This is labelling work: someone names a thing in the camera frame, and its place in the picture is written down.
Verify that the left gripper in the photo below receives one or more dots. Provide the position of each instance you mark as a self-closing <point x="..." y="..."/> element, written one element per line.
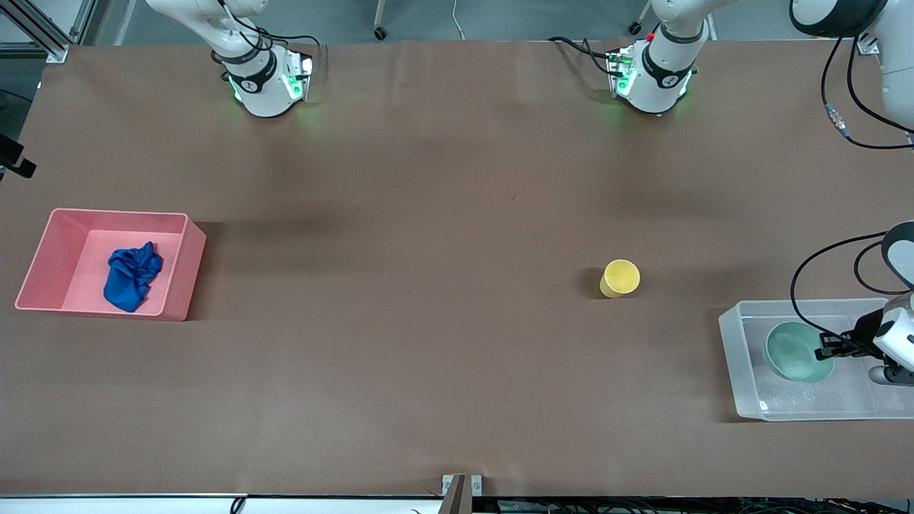
<point x="865" y="334"/>

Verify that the mint green bowl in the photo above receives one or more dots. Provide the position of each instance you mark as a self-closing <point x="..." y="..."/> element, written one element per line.
<point x="792" y="350"/>

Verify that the blue cloth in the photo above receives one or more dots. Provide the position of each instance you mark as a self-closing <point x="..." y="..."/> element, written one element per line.
<point x="128" y="282"/>

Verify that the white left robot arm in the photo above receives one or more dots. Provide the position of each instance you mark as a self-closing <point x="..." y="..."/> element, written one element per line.
<point x="653" y="89"/>

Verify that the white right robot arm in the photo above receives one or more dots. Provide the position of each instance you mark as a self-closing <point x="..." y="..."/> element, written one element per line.
<point x="260" y="93"/>

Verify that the clear plastic box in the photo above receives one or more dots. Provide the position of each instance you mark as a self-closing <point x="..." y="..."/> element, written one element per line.
<point x="785" y="400"/>

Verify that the pink plastic bin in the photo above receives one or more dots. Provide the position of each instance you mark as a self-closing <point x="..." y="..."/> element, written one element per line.
<point x="86" y="293"/>

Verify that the yellow plastic cup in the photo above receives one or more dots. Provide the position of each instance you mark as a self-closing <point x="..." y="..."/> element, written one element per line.
<point x="620" y="278"/>

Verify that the small aluminium profile end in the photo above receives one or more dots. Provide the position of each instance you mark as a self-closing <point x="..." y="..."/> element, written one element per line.
<point x="869" y="44"/>

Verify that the white table edge strip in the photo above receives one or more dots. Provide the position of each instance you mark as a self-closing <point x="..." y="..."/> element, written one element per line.
<point x="143" y="505"/>

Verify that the black chair caster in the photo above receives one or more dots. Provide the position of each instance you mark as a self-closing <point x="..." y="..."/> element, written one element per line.
<point x="381" y="32"/>
<point x="635" y="28"/>

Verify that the brown table cover sheet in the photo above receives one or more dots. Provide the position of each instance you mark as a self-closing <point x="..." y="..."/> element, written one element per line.
<point x="443" y="214"/>

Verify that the aluminium frame profile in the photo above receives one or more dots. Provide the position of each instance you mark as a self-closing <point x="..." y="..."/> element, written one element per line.
<point x="53" y="46"/>

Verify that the metal table edge bracket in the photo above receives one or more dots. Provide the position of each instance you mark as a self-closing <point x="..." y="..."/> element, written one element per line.
<point x="457" y="492"/>

